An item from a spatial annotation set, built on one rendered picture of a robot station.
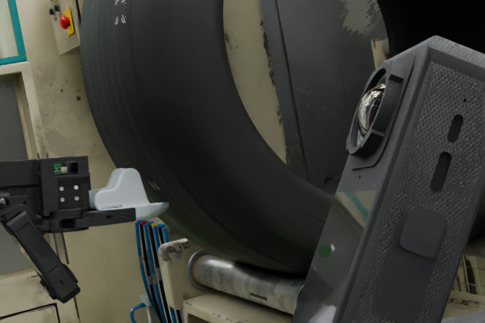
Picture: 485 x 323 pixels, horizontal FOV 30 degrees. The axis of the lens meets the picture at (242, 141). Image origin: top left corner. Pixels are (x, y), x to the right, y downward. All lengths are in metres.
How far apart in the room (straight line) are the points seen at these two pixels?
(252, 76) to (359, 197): 1.18
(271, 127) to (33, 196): 0.51
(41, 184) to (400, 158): 0.80
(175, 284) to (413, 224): 1.13
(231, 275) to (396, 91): 0.99
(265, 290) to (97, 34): 0.37
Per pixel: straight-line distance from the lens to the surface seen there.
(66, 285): 1.02
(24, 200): 1.01
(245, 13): 1.41
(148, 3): 0.97
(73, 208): 1.01
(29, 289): 1.63
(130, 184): 1.03
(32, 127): 1.63
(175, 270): 1.33
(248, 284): 1.15
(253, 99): 1.40
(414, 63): 0.23
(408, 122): 0.22
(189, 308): 1.32
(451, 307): 1.30
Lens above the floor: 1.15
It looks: 3 degrees down
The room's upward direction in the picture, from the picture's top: 10 degrees counter-clockwise
